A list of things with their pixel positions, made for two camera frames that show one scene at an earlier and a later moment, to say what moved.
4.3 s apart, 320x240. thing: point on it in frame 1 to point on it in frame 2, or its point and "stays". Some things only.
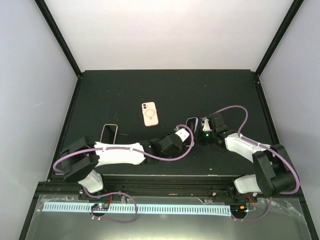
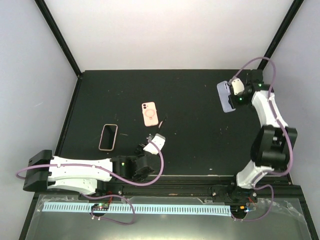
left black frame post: [59, 36] stays
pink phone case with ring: [150, 114] stays
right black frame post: [292, 12] stays
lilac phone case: [192, 123] to [224, 91]
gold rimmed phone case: [109, 133] stays
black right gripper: [199, 137] to [234, 103]
